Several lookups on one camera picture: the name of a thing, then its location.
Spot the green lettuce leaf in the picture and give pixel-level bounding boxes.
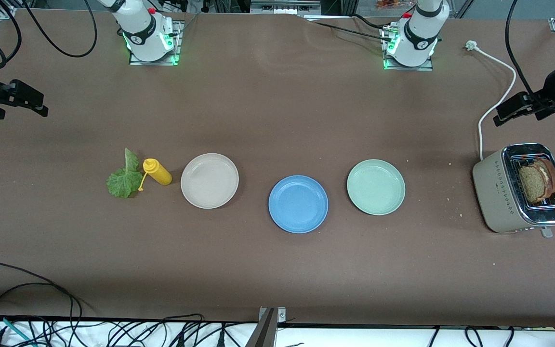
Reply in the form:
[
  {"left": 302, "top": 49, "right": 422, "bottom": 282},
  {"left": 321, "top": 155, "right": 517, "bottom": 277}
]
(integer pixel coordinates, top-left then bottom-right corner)
[{"left": 106, "top": 148, "right": 144, "bottom": 199}]

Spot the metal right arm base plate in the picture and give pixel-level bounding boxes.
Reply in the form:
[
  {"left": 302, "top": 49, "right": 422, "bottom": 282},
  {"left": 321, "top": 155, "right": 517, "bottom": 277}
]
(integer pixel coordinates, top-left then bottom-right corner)
[{"left": 128, "top": 20, "right": 183, "bottom": 66}]

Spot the beige chrome toaster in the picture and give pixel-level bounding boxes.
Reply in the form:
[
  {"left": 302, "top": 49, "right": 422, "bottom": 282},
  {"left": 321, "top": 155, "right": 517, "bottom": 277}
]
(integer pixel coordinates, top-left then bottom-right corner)
[{"left": 472, "top": 143, "right": 555, "bottom": 239}]

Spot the yellow mustard squeeze bottle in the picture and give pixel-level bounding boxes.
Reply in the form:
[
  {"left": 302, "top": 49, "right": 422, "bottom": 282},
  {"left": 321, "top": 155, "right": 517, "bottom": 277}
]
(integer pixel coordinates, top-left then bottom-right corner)
[{"left": 138, "top": 158, "right": 172, "bottom": 192}]

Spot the beige round plate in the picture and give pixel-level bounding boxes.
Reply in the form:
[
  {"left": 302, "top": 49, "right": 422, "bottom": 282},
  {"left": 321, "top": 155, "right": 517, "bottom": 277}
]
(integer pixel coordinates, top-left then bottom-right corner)
[{"left": 181, "top": 153, "right": 239, "bottom": 210}]

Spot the blue round plate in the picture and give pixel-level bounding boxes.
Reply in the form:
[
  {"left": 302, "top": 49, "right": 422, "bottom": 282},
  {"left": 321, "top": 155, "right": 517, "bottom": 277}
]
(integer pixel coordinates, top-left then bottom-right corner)
[{"left": 268, "top": 175, "right": 329, "bottom": 234}]

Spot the aluminium profile post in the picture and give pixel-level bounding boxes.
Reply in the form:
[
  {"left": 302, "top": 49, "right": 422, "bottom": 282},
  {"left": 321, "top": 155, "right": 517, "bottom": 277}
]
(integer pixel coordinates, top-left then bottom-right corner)
[{"left": 246, "top": 307, "right": 288, "bottom": 347}]

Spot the grey power strip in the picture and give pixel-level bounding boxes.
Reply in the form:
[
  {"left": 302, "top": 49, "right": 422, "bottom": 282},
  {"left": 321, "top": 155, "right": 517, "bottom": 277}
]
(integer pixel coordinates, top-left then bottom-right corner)
[{"left": 250, "top": 0, "right": 322, "bottom": 15}]

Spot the teal cable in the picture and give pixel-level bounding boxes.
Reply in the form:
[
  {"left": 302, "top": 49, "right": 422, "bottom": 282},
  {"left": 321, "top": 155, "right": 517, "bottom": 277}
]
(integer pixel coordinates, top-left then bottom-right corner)
[{"left": 0, "top": 314, "right": 37, "bottom": 347}]

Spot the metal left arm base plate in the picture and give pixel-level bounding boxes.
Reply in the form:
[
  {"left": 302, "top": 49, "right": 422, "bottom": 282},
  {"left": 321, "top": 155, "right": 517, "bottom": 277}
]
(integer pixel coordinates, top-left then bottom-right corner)
[{"left": 381, "top": 27, "right": 435, "bottom": 71}]

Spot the brown bread slice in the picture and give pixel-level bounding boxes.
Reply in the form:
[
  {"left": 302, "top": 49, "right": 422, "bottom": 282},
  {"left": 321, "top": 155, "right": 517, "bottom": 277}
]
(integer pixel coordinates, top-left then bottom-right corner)
[{"left": 519, "top": 165, "right": 548, "bottom": 203}]

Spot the black base power cable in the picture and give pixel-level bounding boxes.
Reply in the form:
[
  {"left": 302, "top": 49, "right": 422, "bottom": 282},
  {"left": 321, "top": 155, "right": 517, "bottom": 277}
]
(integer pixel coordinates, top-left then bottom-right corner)
[{"left": 304, "top": 13, "right": 394, "bottom": 41}]

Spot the pale green round plate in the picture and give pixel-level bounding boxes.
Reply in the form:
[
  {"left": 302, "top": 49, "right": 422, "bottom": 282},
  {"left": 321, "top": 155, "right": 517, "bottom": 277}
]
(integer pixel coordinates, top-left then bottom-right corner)
[{"left": 347, "top": 159, "right": 406, "bottom": 215}]

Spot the white toaster power cord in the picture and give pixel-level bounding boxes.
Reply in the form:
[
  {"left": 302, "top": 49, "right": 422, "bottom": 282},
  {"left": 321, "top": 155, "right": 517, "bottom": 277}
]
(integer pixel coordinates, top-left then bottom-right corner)
[{"left": 465, "top": 40, "right": 517, "bottom": 161}]

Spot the bread slice with dark crust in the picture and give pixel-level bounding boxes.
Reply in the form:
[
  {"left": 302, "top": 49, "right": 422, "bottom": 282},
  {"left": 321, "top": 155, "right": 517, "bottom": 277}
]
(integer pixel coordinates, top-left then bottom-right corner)
[{"left": 533, "top": 159, "right": 555, "bottom": 198}]

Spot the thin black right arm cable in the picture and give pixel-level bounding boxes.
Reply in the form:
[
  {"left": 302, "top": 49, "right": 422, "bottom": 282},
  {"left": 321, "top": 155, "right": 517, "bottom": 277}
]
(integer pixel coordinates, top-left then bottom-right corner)
[{"left": 21, "top": 0, "right": 98, "bottom": 58}]

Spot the white lower shelf board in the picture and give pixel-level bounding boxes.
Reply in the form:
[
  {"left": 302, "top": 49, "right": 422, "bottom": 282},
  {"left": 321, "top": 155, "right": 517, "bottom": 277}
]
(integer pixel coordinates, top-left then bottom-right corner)
[{"left": 0, "top": 319, "right": 555, "bottom": 347}]

